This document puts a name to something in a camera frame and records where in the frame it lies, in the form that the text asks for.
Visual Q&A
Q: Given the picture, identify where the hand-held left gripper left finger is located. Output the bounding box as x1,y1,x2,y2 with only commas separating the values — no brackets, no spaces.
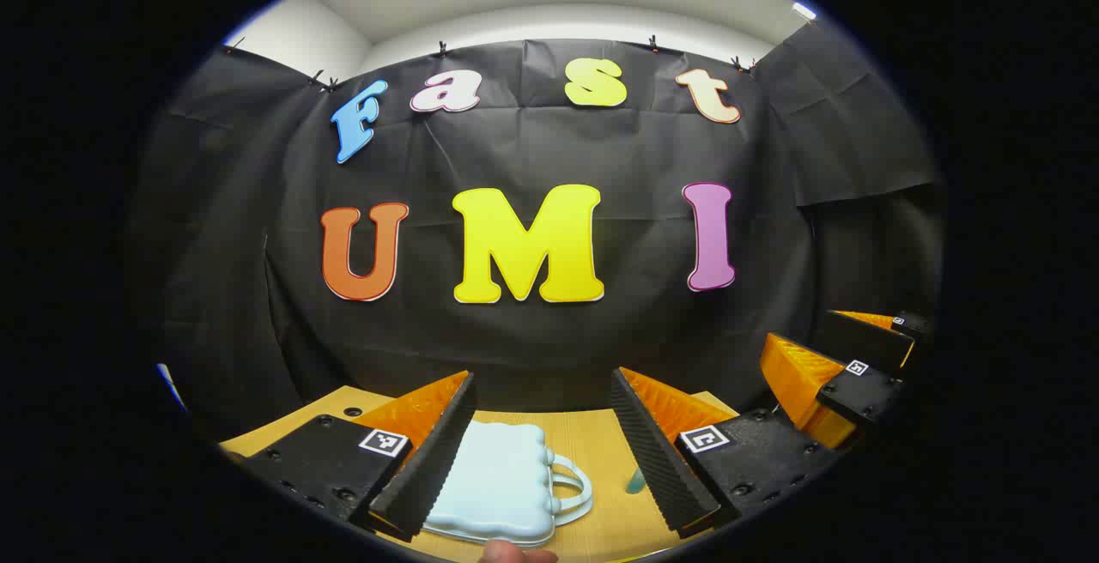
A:
225,370,478,542

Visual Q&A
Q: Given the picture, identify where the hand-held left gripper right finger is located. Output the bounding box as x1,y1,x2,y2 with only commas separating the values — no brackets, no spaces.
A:
610,366,841,540

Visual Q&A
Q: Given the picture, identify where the light blue suitcase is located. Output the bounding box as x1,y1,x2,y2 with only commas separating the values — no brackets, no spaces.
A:
422,420,595,548

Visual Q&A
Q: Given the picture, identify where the black backdrop cloth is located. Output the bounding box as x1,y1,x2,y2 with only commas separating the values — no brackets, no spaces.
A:
129,35,945,444

